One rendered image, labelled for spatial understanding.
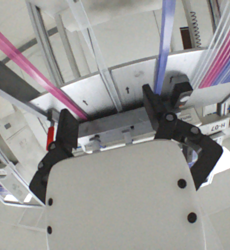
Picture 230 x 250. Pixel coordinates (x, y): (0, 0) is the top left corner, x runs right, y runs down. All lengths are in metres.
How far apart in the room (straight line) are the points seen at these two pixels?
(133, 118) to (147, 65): 0.16
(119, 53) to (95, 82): 1.71
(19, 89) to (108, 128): 0.25
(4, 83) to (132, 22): 1.94
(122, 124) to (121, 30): 1.79
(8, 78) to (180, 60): 0.35
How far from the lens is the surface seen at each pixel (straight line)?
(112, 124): 0.34
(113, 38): 1.99
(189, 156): 0.26
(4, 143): 1.20
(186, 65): 0.30
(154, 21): 2.15
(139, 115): 0.34
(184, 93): 0.30
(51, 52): 0.56
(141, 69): 0.25
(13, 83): 0.31
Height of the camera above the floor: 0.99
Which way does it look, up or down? 24 degrees up
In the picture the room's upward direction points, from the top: 162 degrees clockwise
